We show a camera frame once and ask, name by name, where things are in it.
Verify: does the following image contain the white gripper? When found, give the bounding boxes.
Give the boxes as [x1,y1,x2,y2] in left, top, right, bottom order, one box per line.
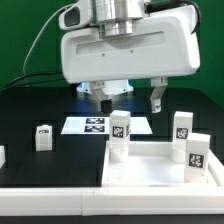
[61,6,200,113]

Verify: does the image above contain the white square table top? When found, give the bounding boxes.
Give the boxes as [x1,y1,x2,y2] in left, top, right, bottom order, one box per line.
[101,141,219,187]

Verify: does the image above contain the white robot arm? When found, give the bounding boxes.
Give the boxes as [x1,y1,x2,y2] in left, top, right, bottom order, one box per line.
[59,0,201,113]

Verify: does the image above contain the white base sheet with tag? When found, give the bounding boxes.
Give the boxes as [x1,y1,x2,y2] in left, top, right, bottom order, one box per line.
[61,117,152,135]

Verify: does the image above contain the white front fence bar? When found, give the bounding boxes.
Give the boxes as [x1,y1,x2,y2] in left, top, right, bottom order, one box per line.
[0,187,224,216]

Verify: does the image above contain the white fence bar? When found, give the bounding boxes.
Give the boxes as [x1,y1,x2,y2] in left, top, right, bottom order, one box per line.
[0,187,224,216]
[209,156,224,187]

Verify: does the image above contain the white right fence bar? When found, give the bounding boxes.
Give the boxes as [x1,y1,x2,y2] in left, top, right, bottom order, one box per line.
[209,156,224,187]

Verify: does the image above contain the white left fence stub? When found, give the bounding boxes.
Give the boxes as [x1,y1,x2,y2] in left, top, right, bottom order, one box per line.
[0,146,6,169]

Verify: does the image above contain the black cable lower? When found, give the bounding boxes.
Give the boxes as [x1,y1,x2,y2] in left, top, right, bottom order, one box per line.
[0,78,68,94]

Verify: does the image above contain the black cable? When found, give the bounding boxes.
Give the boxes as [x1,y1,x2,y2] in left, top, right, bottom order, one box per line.
[0,78,68,94]
[4,70,64,89]

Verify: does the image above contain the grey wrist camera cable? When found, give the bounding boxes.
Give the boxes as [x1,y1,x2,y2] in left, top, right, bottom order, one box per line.
[146,0,202,34]

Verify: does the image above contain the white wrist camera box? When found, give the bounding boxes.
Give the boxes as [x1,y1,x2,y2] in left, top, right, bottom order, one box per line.
[59,0,93,31]

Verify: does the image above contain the black cable upper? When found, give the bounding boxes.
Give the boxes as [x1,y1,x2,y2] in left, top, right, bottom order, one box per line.
[4,70,64,89]

